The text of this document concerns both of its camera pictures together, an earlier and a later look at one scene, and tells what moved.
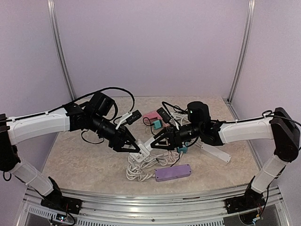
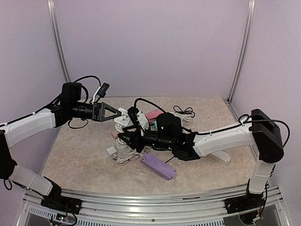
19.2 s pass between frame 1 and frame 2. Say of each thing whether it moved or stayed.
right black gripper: moved
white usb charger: moved
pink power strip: stayed
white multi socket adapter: moved
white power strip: stayed
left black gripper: moved
